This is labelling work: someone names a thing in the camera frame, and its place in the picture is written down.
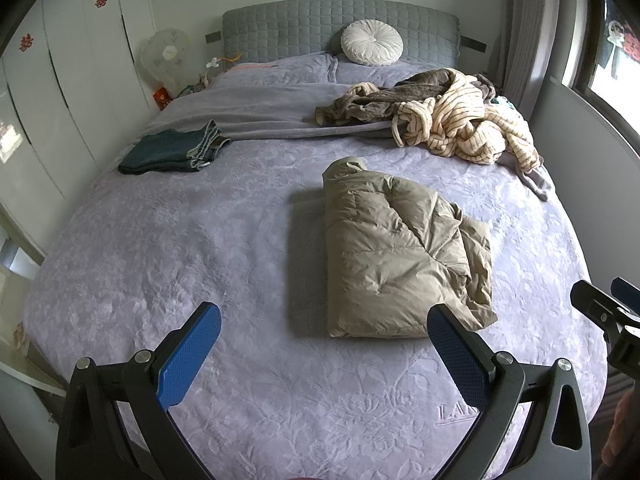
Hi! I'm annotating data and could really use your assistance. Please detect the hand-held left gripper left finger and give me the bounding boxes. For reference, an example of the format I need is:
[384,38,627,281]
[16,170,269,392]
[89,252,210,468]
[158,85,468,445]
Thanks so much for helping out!
[56,302,223,480]

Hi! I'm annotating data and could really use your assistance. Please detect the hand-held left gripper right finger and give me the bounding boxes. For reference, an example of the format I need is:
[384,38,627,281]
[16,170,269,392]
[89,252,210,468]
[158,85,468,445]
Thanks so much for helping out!
[426,303,593,480]

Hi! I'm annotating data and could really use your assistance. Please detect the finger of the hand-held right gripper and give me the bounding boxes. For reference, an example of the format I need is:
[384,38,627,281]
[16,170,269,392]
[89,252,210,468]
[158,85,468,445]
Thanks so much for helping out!
[610,276,640,308]
[570,280,640,333]

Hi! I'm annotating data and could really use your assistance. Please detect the beige puffer jacket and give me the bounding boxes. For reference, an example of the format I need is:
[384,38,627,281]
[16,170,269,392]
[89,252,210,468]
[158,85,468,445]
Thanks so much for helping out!
[321,156,498,339]

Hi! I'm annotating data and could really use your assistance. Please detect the person's right forearm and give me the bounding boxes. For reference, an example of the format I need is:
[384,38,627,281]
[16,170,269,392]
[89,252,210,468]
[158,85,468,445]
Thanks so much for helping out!
[600,392,640,471]

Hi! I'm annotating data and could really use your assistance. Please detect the bed with purple bedspread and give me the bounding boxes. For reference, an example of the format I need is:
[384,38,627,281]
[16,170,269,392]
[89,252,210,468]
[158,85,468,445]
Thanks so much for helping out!
[20,52,608,480]

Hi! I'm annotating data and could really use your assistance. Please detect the grey garment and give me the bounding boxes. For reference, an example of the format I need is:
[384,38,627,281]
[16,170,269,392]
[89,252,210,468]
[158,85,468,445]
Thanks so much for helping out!
[517,160,556,202]

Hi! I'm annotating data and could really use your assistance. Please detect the folded dark jeans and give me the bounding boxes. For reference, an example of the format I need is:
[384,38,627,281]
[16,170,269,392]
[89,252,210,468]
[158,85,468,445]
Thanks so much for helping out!
[118,120,232,176]

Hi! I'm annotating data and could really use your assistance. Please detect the window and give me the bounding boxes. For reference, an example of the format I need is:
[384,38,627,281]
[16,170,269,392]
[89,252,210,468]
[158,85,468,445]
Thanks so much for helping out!
[560,0,640,126]

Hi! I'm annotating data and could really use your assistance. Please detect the cream striped plush robe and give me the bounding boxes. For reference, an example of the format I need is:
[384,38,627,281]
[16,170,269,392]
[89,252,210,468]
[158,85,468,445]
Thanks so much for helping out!
[345,72,541,176]

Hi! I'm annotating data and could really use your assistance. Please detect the brown plush garment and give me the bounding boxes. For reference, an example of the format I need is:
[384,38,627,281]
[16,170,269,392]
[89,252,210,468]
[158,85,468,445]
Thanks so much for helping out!
[315,67,496,128]

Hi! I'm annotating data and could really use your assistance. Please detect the white curtain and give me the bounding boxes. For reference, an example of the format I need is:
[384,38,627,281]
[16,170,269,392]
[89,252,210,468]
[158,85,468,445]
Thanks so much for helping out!
[492,0,561,126]

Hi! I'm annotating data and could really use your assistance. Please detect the white wardrobe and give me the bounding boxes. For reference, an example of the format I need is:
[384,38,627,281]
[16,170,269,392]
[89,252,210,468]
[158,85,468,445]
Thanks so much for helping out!
[0,0,166,261]

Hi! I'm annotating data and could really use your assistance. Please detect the white electric fan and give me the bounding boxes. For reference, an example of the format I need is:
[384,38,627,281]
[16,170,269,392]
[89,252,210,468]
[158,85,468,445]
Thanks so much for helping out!
[140,29,190,91]

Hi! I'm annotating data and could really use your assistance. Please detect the round white pillow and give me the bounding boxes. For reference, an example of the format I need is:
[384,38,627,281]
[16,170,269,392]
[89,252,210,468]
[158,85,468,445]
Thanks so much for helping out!
[341,20,404,67]

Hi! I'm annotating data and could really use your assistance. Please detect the grey quilted headboard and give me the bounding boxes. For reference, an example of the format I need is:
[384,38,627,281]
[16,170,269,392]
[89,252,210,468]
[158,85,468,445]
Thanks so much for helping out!
[205,0,487,63]

